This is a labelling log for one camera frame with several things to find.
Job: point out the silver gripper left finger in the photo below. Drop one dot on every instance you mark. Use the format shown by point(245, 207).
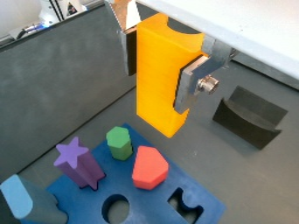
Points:
point(125, 14)

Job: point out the light blue half-round block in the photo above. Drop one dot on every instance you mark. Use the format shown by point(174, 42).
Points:
point(30, 203)

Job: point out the red pentagon block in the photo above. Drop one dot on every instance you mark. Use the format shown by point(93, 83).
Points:
point(150, 168)

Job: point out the purple star block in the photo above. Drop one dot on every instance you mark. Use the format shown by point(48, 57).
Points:
point(77, 164)

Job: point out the green hexagon block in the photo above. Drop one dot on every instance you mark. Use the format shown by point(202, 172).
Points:
point(118, 143)

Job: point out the blue shape sorter board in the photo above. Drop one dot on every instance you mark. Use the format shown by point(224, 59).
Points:
point(85, 204)

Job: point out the black curved stand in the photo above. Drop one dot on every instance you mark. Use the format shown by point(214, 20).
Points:
point(249, 117)

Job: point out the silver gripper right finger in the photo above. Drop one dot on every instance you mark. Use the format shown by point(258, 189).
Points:
point(194, 78)

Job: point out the yellow arch block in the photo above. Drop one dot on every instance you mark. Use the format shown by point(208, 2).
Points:
point(162, 52)

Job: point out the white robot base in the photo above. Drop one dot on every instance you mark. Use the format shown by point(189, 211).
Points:
point(53, 11)

